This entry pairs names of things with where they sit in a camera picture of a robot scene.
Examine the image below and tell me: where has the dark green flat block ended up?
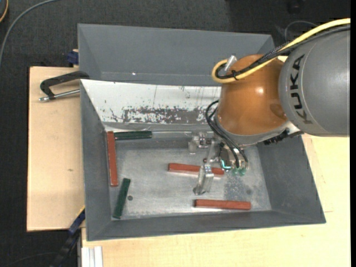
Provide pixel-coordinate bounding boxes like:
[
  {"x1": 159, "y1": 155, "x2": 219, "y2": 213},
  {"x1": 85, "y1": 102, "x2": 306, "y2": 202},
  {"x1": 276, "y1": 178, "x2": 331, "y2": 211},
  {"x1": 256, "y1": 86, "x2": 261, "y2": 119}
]
[
  {"x1": 113, "y1": 130, "x2": 154, "y2": 141},
  {"x1": 111, "y1": 177, "x2": 132, "y2": 220}
]

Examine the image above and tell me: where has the red-brown flat block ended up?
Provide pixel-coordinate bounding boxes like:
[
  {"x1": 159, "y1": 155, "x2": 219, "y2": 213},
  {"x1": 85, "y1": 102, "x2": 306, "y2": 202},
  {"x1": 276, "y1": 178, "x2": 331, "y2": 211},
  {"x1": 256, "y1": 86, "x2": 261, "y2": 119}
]
[
  {"x1": 192, "y1": 199, "x2": 252, "y2": 211},
  {"x1": 167, "y1": 162, "x2": 225, "y2": 176},
  {"x1": 106, "y1": 131, "x2": 120, "y2": 188}
]

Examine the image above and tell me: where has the pale brown flat board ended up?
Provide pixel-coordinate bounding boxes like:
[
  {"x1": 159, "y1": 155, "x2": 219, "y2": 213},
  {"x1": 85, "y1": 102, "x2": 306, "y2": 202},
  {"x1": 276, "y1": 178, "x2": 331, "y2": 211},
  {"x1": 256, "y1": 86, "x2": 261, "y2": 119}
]
[{"x1": 27, "y1": 66, "x2": 86, "y2": 232}]

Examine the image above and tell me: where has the grey metal bin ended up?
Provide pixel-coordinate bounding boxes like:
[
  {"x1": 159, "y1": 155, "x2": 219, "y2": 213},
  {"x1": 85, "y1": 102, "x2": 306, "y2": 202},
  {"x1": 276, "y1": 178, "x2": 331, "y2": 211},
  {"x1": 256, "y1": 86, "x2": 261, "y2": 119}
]
[{"x1": 77, "y1": 23, "x2": 327, "y2": 241}]

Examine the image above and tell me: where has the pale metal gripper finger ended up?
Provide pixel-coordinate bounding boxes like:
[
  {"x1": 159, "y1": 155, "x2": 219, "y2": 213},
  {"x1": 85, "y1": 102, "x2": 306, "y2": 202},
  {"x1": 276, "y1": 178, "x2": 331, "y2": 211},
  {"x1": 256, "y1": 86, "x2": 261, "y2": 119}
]
[
  {"x1": 188, "y1": 132, "x2": 209, "y2": 154},
  {"x1": 192, "y1": 164, "x2": 215, "y2": 196}
]

